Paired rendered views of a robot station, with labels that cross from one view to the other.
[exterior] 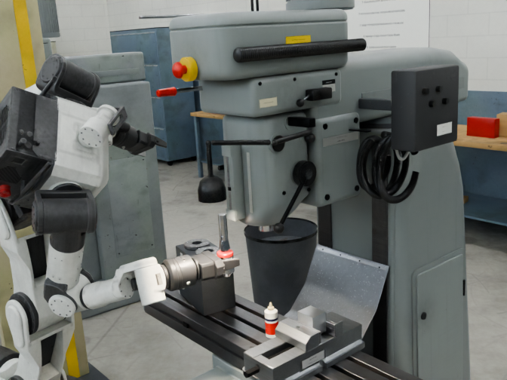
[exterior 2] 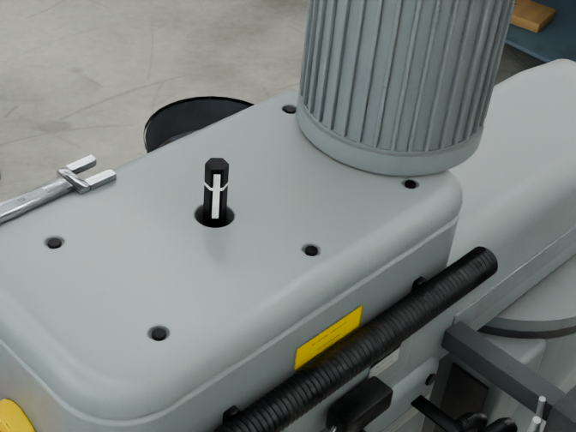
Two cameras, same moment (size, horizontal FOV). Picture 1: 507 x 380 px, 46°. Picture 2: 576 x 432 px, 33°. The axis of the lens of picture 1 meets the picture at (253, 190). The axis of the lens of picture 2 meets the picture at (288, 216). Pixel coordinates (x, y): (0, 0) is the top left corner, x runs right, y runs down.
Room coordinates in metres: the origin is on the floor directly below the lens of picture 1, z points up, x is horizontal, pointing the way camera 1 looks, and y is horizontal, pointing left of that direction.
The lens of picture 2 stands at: (0.98, 0.02, 2.46)
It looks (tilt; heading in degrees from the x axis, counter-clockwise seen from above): 39 degrees down; 351
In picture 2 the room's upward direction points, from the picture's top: 6 degrees clockwise
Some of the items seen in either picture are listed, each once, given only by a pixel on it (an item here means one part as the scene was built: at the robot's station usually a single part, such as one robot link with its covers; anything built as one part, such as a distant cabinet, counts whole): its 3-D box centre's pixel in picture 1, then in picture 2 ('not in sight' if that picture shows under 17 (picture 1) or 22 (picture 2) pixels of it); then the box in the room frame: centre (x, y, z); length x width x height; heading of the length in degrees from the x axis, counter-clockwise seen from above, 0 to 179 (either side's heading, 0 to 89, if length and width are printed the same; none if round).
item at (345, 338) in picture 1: (305, 341); not in sight; (1.53, -0.12, 0.99); 0.35 x 0.15 x 0.11; 129
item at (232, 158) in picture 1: (233, 182); not in sight; (1.62, 0.05, 1.45); 0.04 x 0.04 x 0.21; 39
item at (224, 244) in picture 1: (223, 233); not in sight; (1.62, 0.09, 1.30); 0.03 x 0.03 x 0.11
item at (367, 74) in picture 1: (375, 82); (480, 201); (2.00, -0.42, 1.66); 0.80 x 0.23 x 0.20; 129
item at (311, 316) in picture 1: (311, 321); not in sight; (1.55, -0.14, 1.05); 0.06 x 0.05 x 0.06; 39
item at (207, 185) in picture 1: (211, 187); not in sight; (1.49, 0.11, 1.46); 0.07 x 0.07 x 0.06
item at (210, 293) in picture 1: (204, 274); not in sight; (1.97, 0.19, 1.04); 0.22 x 0.12 x 0.20; 28
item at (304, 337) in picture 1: (297, 333); not in sight; (1.52, -0.10, 1.03); 0.12 x 0.06 x 0.04; 39
